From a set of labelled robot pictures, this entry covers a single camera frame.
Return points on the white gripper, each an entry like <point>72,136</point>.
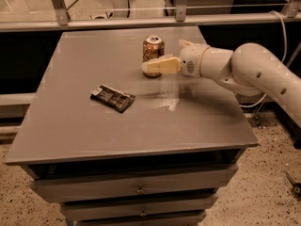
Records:
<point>190,59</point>

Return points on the orange soda can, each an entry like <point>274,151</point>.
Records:
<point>153,47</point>

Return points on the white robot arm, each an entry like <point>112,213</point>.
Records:
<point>249,70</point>

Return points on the black snack packet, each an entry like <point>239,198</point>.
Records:
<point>118,100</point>

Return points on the grey drawer cabinet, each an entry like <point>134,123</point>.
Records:
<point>159,163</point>

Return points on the grey metal railing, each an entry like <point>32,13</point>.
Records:
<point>42,15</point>

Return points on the black caster wheel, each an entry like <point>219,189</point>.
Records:
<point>296,186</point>

